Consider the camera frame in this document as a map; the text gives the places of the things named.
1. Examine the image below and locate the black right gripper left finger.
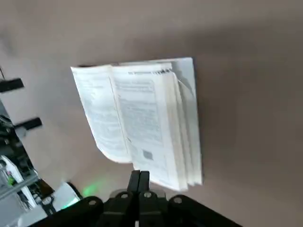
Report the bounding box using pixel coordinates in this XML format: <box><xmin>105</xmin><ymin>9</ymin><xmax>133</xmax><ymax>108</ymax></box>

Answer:
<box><xmin>35</xmin><ymin>170</ymin><xmax>141</xmax><ymax>227</ymax></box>

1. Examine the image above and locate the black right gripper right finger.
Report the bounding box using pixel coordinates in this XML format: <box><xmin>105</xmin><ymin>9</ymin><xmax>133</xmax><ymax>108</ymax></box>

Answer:
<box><xmin>139</xmin><ymin>170</ymin><xmax>240</xmax><ymax>227</ymax></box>

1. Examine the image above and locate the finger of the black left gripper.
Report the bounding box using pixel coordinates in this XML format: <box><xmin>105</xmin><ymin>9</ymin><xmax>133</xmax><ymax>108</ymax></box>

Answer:
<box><xmin>0</xmin><ymin>79</ymin><xmax>25</xmax><ymax>93</ymax></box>
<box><xmin>14</xmin><ymin>117</ymin><xmax>43</xmax><ymax>131</ymax></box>

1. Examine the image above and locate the white paperback book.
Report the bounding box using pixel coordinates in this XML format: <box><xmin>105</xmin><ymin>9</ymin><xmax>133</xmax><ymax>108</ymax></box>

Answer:
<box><xmin>70</xmin><ymin>56</ymin><xmax>204</xmax><ymax>192</ymax></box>

